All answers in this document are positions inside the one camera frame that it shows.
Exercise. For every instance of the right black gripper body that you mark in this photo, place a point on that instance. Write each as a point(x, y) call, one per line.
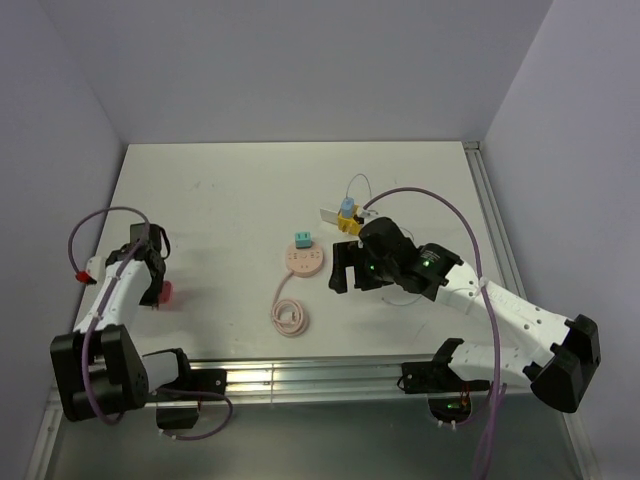
point(381, 270)

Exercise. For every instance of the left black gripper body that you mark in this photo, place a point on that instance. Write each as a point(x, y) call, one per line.
point(151, 295)

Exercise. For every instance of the yellow cube power adapter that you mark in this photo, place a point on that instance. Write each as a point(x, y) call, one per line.
point(350, 225)

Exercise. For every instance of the pink round power strip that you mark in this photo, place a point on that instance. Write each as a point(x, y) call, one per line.
point(304, 262)

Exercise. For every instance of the teal plug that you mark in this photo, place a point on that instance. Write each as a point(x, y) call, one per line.
point(303, 240)

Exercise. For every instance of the light blue charger plug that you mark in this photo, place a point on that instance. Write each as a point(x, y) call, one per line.
point(347, 207)

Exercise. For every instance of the pink plug adapter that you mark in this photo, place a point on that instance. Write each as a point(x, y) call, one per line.
point(166, 293)

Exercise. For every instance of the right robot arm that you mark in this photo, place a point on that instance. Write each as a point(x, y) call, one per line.
point(552, 355)

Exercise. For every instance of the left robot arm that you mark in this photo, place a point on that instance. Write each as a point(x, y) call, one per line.
point(98, 370)

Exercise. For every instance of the white flat card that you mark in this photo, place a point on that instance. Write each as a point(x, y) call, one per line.
point(329, 215)

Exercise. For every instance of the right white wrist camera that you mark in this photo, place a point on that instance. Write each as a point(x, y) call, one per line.
point(363, 216)

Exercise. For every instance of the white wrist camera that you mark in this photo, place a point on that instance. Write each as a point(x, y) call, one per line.
point(94, 272)
point(363, 216)

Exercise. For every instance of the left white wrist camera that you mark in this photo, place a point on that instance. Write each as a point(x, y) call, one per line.
point(94, 272)

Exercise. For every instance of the aluminium right side rail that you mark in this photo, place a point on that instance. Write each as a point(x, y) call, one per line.
point(501, 247)

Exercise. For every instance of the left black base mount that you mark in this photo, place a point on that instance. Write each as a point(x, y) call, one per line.
point(180, 404)

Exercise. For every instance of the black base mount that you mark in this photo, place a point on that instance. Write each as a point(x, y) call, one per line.
point(180, 404)
point(432, 378)

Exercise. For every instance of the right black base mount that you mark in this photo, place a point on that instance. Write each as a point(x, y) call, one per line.
point(432, 378)

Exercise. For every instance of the aluminium front rail frame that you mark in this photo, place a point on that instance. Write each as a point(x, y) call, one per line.
point(335, 419)

